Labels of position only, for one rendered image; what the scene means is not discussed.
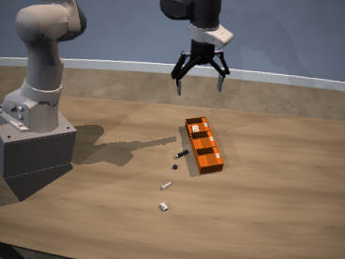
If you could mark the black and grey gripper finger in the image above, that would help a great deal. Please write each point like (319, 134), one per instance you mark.
(221, 72)
(184, 69)

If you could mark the orange three-compartment bin rack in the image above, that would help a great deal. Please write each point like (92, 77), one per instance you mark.
(204, 146)

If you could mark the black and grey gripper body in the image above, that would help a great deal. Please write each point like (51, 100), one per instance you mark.
(197, 47)

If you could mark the white domino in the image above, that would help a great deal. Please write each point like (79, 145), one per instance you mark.
(195, 128)

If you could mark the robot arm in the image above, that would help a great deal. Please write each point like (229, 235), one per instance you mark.
(34, 108)

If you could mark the black aa battery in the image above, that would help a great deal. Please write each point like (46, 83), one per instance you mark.
(181, 154)

